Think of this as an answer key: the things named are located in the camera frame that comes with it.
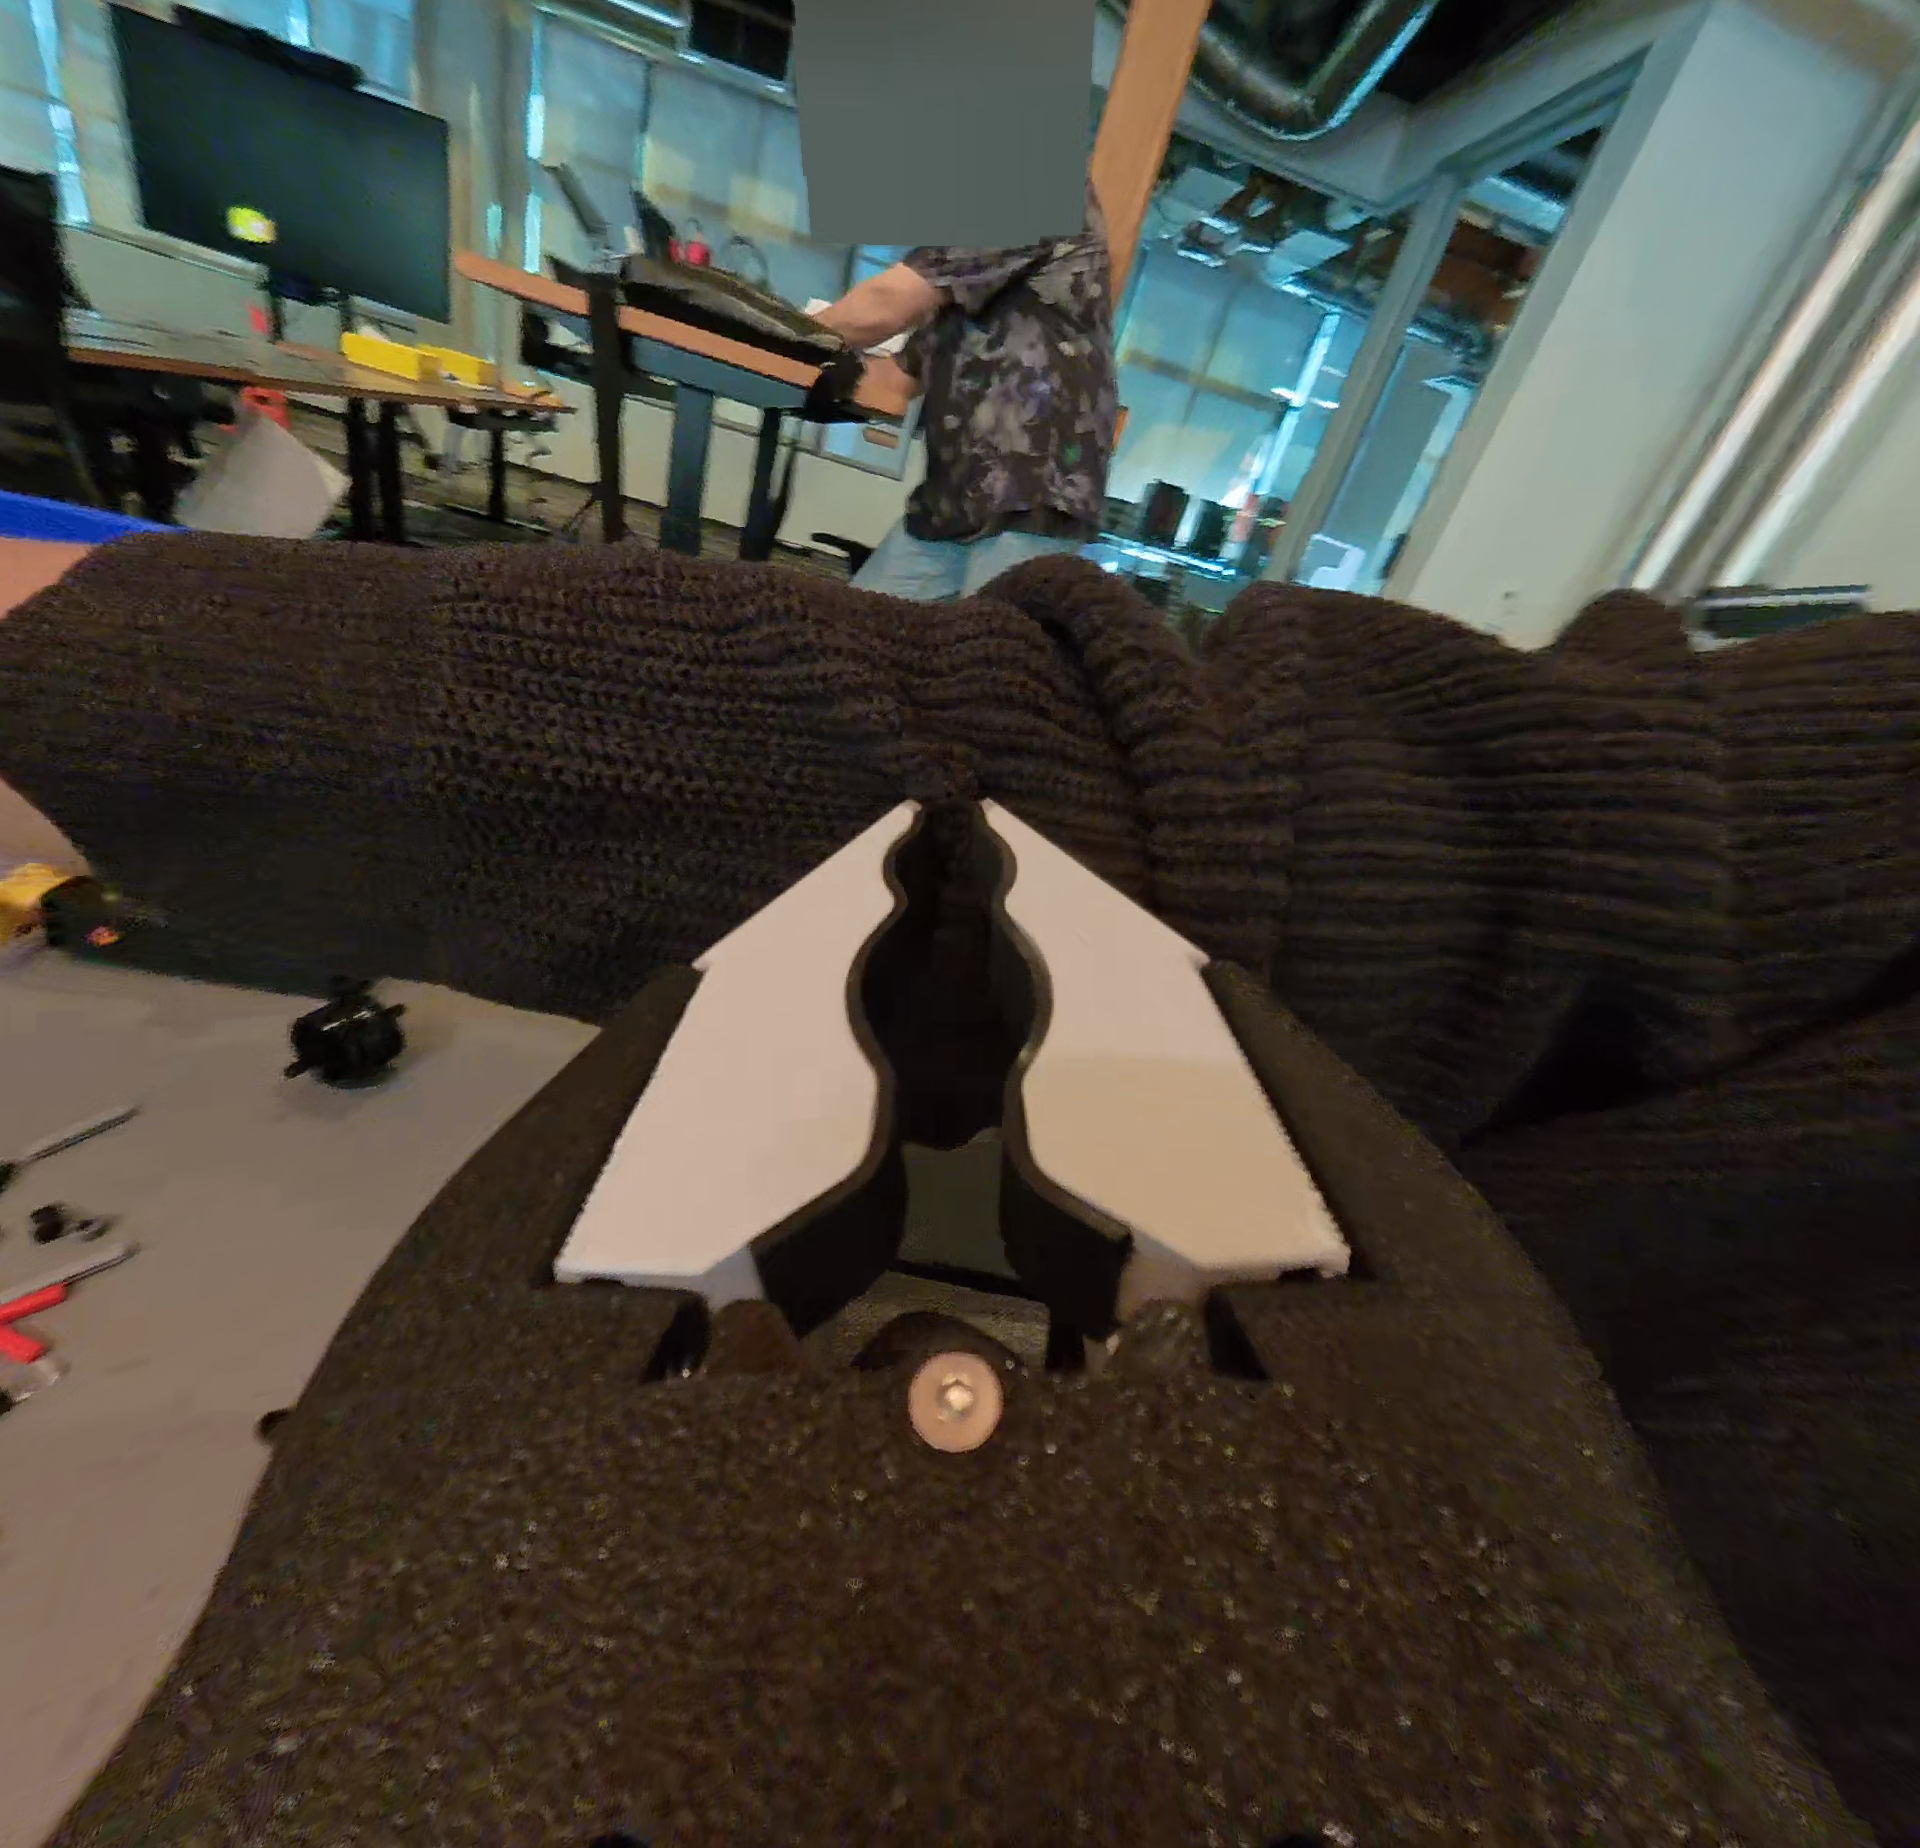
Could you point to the black toy wheel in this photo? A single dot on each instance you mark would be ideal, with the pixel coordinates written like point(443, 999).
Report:
point(348, 1038)

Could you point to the yellow tray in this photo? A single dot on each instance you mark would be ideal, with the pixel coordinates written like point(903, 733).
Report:
point(412, 360)

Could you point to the person's right forearm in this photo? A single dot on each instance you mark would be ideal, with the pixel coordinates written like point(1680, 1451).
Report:
point(525, 753)

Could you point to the wooden desk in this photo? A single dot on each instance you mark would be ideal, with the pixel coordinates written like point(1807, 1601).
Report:
point(301, 372)

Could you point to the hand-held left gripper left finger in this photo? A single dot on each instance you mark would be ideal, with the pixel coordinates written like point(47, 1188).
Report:
point(736, 1113)

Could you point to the standing desk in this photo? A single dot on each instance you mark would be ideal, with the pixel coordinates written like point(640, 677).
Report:
point(721, 347)

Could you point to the blue storage bin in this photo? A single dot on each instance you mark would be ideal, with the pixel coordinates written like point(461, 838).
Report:
point(75, 516)

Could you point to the pile of toy building pieces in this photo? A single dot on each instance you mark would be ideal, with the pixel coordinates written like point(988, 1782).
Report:
point(23, 1341)

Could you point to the yellow toy vehicle build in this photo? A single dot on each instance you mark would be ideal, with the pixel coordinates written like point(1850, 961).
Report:
point(45, 912)

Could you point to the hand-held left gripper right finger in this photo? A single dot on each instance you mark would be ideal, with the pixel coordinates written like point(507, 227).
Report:
point(1186, 1113)

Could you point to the black monitor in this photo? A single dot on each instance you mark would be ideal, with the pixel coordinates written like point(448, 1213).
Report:
point(285, 182)

